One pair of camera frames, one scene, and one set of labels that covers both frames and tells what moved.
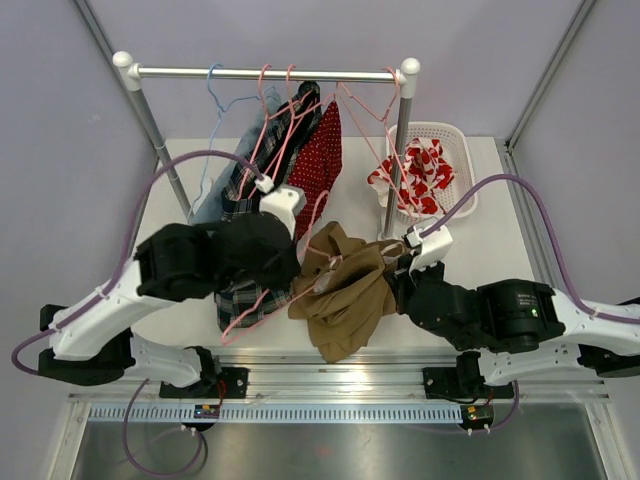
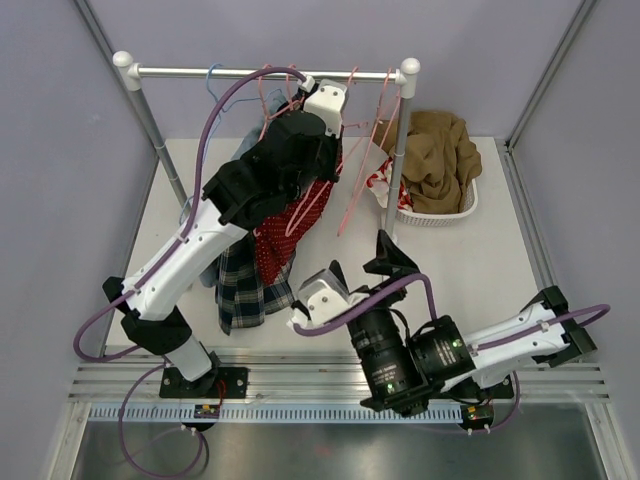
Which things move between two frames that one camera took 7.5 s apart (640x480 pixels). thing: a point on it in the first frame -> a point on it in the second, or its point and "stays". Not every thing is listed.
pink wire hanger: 224,337 -> 364,173
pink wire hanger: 340,84 -> 389,128
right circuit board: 482,414 stays
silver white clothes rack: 128,74 stays
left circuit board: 206,411 stays
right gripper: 402,282 -> 391,261
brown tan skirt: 345,292 -> 438,160
